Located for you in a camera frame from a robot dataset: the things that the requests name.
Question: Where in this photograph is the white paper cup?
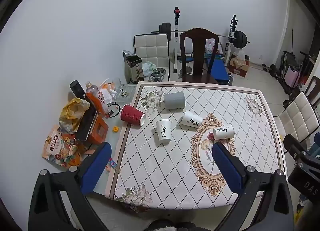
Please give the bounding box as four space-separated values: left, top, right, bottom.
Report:
213 124 234 140
156 119 171 142
180 110 203 128

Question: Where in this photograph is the red paper cup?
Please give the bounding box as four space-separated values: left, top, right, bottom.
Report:
120 104 146 126

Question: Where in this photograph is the white paper cup upright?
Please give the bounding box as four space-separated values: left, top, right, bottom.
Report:
156 119 171 142

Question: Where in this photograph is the grey cup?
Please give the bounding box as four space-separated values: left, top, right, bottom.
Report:
164 91 185 110

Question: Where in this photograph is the snack packet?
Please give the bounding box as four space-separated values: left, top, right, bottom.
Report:
42 125 87 168

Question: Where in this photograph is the orange tissue box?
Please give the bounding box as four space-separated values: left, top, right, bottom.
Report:
86 114 108 145

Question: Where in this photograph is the black tablet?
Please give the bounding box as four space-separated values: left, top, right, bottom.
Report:
75 106 97 142

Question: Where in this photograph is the yellow tape roll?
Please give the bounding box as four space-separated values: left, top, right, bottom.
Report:
113 126 119 133

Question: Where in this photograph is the white padded chair right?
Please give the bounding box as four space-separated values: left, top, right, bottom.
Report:
274 92 319 142

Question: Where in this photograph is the white padded chair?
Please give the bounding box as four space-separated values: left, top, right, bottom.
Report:
274 92 319 142
133 33 170 81

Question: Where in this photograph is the yellow plastic bag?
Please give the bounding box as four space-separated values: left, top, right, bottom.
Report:
59 98 90 134

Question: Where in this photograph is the floral patterned table mat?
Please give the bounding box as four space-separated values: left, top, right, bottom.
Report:
105 82 286 209

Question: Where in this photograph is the black cylinder speaker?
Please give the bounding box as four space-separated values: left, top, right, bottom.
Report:
69 80 87 100

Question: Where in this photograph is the orange drink bottle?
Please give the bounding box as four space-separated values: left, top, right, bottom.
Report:
86 81 108 117

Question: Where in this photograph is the glass ashtray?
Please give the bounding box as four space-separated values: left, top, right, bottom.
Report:
115 84 137 104

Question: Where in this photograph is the pink suitcase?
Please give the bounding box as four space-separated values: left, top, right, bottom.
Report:
284 65 300 88

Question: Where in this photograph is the blue weight bench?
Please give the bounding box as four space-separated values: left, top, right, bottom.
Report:
205 58 229 84

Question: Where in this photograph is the cardboard box on floor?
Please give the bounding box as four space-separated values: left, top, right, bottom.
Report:
228 55 250 77

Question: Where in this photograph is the dark box with label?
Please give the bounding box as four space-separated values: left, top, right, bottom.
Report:
123 50 144 84

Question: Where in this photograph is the dark wooden chair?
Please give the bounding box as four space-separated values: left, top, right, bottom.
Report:
180 28 219 84

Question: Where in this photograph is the barbell rack with weights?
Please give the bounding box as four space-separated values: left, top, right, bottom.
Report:
152 7 248 70

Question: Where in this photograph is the white padded chair back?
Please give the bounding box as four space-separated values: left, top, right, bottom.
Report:
133 33 170 81

